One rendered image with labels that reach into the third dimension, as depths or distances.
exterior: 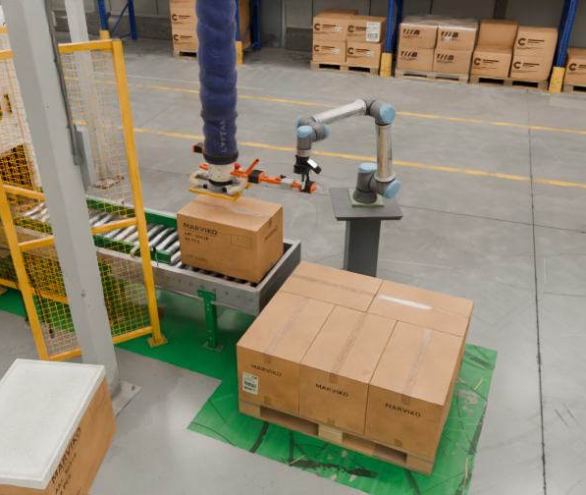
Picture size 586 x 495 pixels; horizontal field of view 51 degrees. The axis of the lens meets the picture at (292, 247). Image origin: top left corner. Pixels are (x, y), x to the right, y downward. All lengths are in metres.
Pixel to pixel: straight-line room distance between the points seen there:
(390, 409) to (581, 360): 1.76
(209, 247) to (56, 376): 1.63
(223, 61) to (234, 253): 1.22
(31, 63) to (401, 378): 2.40
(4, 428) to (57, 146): 1.33
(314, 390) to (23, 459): 1.64
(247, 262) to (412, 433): 1.48
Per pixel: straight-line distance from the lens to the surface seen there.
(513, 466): 3.89
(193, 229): 4.10
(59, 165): 3.23
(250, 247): 3.93
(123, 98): 3.67
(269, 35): 12.68
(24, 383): 2.86
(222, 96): 3.74
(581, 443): 4.16
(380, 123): 4.13
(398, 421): 3.48
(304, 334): 3.64
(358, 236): 4.70
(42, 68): 3.10
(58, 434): 2.60
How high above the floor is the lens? 2.84
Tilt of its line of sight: 31 degrees down
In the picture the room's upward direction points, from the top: straight up
